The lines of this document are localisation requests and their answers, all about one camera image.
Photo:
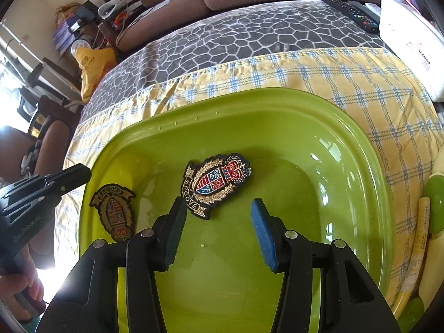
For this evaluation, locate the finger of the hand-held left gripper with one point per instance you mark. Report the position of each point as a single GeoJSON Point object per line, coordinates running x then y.
{"type": "Point", "coordinates": [69, 177]}

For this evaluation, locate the black remote control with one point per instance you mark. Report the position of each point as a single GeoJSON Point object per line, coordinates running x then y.
{"type": "Point", "coordinates": [364, 17]}
{"type": "Point", "coordinates": [341, 7]}

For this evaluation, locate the embroidered crest patch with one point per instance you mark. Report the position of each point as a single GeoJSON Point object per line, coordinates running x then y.
{"type": "Point", "coordinates": [112, 211]}
{"type": "Point", "coordinates": [215, 184]}

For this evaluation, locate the person's left hand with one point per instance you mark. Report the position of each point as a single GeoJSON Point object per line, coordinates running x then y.
{"type": "Point", "coordinates": [17, 282]}

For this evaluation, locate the white device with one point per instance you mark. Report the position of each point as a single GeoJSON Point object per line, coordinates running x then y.
{"type": "Point", "coordinates": [111, 8]}

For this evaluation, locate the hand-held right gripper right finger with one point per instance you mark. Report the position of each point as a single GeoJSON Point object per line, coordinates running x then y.
{"type": "Point", "coordinates": [265, 239]}

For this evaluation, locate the grey stone-pattern blanket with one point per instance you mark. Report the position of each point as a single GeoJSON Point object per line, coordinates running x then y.
{"type": "Point", "coordinates": [242, 38]}

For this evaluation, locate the yellow bag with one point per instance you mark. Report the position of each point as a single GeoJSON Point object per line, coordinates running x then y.
{"type": "Point", "coordinates": [92, 66]}

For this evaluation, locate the pale yellow plastic basin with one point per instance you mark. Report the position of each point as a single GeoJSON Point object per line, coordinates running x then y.
{"type": "Point", "coordinates": [435, 194]}

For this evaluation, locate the white remote control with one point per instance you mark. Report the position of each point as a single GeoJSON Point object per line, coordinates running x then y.
{"type": "Point", "coordinates": [373, 8]}

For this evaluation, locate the green plastic tray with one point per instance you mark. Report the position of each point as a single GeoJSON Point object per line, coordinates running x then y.
{"type": "Point", "coordinates": [295, 145]}

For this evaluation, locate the yellow tube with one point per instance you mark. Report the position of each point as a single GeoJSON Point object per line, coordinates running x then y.
{"type": "Point", "coordinates": [421, 232]}

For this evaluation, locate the yellow checked cloth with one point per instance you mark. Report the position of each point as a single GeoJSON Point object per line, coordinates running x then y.
{"type": "Point", "coordinates": [381, 86]}

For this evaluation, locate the wooden chair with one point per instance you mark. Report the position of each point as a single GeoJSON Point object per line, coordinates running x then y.
{"type": "Point", "coordinates": [52, 135]}

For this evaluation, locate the stack of blue boxes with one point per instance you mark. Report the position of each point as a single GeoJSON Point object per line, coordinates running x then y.
{"type": "Point", "coordinates": [66, 31]}

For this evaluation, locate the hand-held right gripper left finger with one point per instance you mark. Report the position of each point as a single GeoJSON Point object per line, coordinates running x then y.
{"type": "Point", "coordinates": [175, 232]}

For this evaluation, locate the white plastic box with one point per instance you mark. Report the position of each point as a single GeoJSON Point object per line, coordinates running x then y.
{"type": "Point", "coordinates": [412, 41]}

